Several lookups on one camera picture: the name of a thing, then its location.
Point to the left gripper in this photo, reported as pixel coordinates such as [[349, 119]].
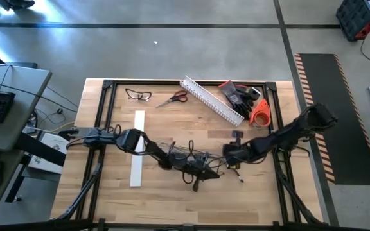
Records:
[[196, 165]]

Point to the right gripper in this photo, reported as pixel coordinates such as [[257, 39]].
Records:
[[234, 152]]

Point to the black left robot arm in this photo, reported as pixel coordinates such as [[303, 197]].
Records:
[[128, 139]]

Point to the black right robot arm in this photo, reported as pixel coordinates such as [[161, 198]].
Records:
[[284, 138]]

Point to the black red-cuffed work glove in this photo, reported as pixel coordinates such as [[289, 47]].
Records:
[[231, 94], [244, 110]]

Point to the black tape roll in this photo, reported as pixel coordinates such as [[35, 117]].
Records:
[[254, 93]]

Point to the black hazard-striped floor mat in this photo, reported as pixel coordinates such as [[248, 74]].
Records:
[[339, 122]]

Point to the clear safety glasses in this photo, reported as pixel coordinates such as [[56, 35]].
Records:
[[133, 95]]

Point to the small black floor plug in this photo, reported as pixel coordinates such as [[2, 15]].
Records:
[[59, 111]]

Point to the white box with logo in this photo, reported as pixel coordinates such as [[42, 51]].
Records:
[[50, 139]]

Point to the black desk leg bar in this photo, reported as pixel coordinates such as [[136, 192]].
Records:
[[40, 150]]

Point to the black and red tool case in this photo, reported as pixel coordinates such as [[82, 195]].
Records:
[[358, 17]]

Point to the grey desk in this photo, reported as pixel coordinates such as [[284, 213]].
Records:
[[21, 83]]

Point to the person's foot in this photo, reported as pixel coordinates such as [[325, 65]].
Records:
[[19, 4]]

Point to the white flat duct cover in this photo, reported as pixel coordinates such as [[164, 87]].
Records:
[[137, 173]]

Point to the black aluminium table frame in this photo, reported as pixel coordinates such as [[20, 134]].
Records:
[[159, 82]]

